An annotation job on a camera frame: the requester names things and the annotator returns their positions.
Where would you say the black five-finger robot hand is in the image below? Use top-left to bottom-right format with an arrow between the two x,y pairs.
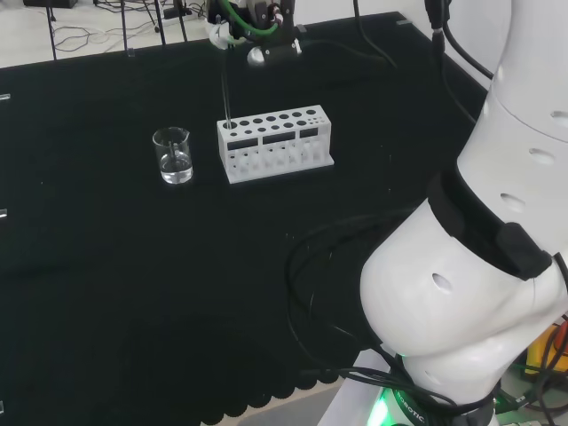
206,0 -> 304,67

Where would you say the clear glass rod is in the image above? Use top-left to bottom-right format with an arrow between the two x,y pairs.
220,43 -> 234,130

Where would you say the white test tube rack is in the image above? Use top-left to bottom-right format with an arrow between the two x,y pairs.
216,105 -> 335,185

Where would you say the black tripod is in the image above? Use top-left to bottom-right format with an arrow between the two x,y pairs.
43,0 -> 190,61

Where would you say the small glass beaker with water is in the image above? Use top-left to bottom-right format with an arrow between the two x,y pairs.
152,127 -> 195,185

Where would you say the black bench cloth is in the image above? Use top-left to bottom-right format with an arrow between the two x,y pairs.
0,11 -> 489,426

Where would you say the yellow stop button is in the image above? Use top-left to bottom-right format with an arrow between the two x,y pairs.
525,322 -> 568,379

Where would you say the green cable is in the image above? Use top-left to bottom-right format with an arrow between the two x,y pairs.
219,0 -> 285,37

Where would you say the black cable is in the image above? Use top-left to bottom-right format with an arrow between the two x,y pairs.
283,207 -> 449,403
352,0 -> 400,70
423,0 -> 494,126

